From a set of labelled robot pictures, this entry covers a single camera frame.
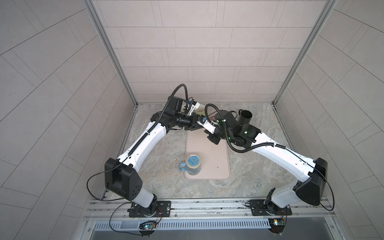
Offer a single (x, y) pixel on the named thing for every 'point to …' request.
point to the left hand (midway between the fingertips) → (210, 124)
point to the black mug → (244, 117)
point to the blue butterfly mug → (192, 165)
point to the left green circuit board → (147, 227)
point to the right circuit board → (277, 225)
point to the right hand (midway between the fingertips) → (204, 130)
